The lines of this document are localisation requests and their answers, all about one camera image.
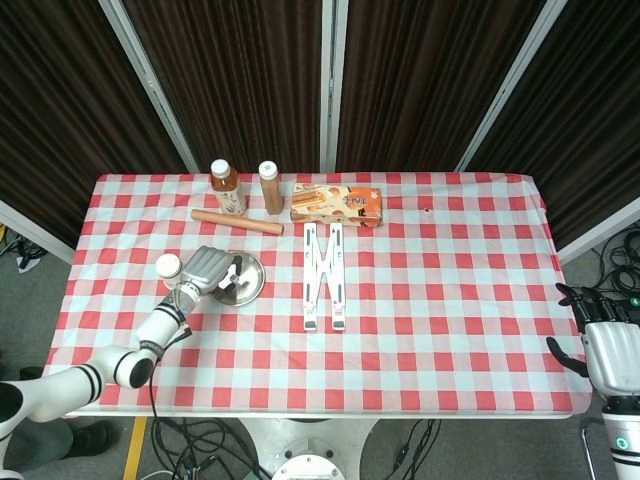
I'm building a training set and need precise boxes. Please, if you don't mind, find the white partition frame post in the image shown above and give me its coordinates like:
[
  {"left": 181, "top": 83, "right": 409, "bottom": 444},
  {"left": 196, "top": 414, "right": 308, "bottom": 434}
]
[
  {"left": 0, "top": 199, "right": 77, "bottom": 265},
  {"left": 454, "top": 0, "right": 571, "bottom": 174},
  {"left": 321, "top": 0, "right": 350, "bottom": 174},
  {"left": 554, "top": 197, "right": 640, "bottom": 265},
  {"left": 98, "top": 0, "right": 202, "bottom": 175}
]

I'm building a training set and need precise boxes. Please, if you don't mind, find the brown drink bottle white cap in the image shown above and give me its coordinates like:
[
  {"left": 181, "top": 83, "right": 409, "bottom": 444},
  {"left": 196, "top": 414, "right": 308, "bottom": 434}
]
[{"left": 258, "top": 160, "right": 283, "bottom": 216}]

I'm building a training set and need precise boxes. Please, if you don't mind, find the yellow floor tape strip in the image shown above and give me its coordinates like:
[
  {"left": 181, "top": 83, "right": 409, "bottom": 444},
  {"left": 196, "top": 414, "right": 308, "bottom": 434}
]
[{"left": 122, "top": 417, "right": 149, "bottom": 480}]

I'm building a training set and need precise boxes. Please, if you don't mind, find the peach tea bottle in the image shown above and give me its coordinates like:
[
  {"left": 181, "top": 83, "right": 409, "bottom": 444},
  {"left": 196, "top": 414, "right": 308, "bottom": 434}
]
[{"left": 209, "top": 158, "right": 247, "bottom": 217}]

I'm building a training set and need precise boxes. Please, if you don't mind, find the dark brown partition panel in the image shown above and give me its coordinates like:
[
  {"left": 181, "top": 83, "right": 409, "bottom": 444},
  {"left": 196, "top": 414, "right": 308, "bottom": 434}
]
[
  {"left": 122, "top": 0, "right": 332, "bottom": 174},
  {"left": 337, "top": 0, "right": 549, "bottom": 174},
  {"left": 0, "top": 0, "right": 190, "bottom": 249},
  {"left": 467, "top": 0, "right": 640, "bottom": 251}
]

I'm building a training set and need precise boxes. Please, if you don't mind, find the round metal dish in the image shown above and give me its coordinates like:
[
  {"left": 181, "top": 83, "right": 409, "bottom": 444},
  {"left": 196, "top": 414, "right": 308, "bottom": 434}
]
[{"left": 207, "top": 253, "right": 266, "bottom": 308}]

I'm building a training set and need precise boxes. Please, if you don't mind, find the white paper cup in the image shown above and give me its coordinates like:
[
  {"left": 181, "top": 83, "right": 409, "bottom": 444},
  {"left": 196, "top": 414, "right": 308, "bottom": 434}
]
[{"left": 155, "top": 253, "right": 184, "bottom": 289}]

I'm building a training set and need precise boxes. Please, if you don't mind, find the orange snack box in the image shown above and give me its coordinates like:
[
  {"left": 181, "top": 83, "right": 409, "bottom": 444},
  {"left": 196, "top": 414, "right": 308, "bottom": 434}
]
[{"left": 290, "top": 181, "right": 385, "bottom": 229}]

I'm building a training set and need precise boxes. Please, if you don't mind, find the wooden rolling pin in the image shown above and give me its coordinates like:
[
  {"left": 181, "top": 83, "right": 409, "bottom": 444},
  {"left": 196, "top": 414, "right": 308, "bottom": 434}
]
[{"left": 190, "top": 208, "right": 285, "bottom": 236}]

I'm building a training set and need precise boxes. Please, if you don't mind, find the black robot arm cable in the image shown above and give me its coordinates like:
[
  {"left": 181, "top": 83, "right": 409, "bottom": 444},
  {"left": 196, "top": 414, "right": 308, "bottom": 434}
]
[{"left": 147, "top": 324, "right": 194, "bottom": 431}]

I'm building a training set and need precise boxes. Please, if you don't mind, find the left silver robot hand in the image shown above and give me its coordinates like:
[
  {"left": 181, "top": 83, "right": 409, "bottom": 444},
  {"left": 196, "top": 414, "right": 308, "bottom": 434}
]
[{"left": 177, "top": 245, "right": 244, "bottom": 301}]

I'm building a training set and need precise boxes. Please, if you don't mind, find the black shoe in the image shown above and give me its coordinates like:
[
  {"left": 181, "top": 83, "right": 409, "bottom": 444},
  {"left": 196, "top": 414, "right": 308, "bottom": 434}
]
[{"left": 69, "top": 420, "right": 115, "bottom": 457}]

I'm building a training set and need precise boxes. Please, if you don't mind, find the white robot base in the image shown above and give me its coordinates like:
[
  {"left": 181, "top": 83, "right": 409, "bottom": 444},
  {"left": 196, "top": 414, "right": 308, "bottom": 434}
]
[{"left": 239, "top": 417, "right": 381, "bottom": 480}]

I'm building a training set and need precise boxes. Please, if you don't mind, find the white folding laptop stand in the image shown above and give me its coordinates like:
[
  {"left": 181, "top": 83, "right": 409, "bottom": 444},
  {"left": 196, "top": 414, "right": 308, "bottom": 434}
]
[{"left": 302, "top": 222, "right": 348, "bottom": 333}]

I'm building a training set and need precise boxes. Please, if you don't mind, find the red white checkered tablecloth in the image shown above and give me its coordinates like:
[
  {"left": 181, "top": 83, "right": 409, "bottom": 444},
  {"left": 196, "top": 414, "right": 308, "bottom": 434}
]
[{"left": 42, "top": 172, "right": 594, "bottom": 417}]

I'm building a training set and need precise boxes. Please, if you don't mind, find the black floor cable bundle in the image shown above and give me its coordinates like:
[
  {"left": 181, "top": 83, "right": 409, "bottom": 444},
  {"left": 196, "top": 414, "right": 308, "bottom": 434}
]
[
  {"left": 592, "top": 234, "right": 640, "bottom": 301},
  {"left": 149, "top": 418, "right": 271, "bottom": 480},
  {"left": 0, "top": 224, "right": 46, "bottom": 274}
]

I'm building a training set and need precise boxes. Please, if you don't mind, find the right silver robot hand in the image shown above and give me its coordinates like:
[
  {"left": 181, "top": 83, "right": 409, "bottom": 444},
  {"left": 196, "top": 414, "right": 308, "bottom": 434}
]
[{"left": 545, "top": 282, "right": 640, "bottom": 401}]

